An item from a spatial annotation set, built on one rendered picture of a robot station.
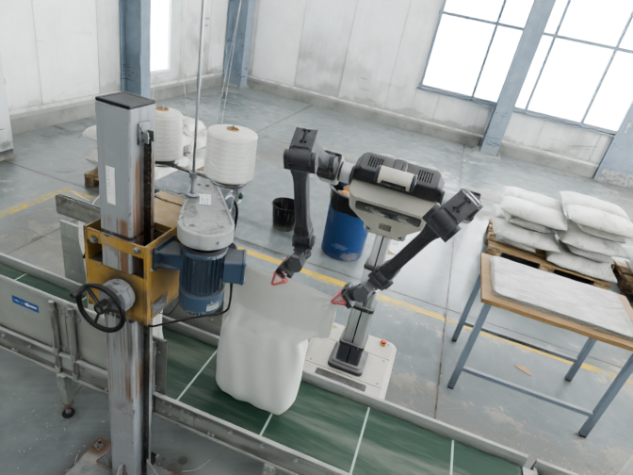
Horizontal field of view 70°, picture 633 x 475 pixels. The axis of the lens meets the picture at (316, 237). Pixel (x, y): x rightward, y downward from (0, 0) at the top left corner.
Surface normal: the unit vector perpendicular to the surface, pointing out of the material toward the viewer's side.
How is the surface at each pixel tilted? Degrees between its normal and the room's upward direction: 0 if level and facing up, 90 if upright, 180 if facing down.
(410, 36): 90
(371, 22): 90
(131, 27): 90
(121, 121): 90
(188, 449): 0
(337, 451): 0
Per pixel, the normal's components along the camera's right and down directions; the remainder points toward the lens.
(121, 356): -0.31, 0.40
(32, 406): 0.18, -0.86
